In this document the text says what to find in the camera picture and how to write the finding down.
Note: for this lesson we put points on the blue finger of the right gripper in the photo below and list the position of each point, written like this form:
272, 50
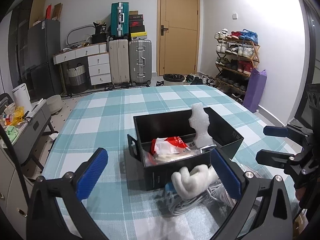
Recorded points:
276, 131
275, 159

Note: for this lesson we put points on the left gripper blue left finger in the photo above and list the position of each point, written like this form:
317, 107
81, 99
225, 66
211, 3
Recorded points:
44, 218

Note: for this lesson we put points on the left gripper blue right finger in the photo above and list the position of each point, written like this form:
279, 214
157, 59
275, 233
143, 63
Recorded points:
262, 209

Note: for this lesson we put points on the white foam wrap piece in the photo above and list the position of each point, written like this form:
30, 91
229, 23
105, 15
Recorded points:
199, 121

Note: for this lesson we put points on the white labelled pouch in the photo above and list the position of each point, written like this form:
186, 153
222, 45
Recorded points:
192, 147

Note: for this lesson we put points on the white plush toy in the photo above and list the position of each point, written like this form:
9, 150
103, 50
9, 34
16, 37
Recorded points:
190, 184

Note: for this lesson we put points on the red white plastic bag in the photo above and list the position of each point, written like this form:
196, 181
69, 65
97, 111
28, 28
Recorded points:
169, 145

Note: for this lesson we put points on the black storage box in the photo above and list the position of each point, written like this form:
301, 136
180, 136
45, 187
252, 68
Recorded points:
157, 173

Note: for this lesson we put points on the purple bag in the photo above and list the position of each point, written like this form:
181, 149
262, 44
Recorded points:
255, 90

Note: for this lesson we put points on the wooden shoe rack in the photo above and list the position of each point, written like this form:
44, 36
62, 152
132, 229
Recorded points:
237, 56

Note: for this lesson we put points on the grey side cabinet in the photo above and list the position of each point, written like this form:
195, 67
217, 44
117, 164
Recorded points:
29, 132

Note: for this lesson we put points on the teal checked tablecloth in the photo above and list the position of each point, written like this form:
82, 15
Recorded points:
119, 203

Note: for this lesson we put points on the yellow snack bag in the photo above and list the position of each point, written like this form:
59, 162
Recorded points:
17, 115

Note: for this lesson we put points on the white round stool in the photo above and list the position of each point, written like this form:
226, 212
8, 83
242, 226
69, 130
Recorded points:
54, 103

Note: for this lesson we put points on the white air purifier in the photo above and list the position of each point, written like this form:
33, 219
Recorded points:
21, 97

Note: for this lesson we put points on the striped laundry basket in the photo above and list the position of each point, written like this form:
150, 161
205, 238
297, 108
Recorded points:
77, 79

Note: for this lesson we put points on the silver suitcase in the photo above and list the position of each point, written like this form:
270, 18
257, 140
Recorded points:
140, 62

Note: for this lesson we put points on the wooden door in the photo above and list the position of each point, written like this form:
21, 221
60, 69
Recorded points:
178, 26

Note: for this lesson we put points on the stacked shoe boxes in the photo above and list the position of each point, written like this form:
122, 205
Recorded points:
136, 26

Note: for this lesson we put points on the beige suitcase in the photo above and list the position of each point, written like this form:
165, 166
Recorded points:
119, 61

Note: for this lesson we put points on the white drawer desk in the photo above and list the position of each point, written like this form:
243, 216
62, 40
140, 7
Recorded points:
97, 60

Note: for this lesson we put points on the dark grey refrigerator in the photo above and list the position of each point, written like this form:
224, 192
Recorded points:
43, 44

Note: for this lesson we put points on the teal suitcase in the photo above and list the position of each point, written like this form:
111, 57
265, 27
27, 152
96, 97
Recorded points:
120, 20

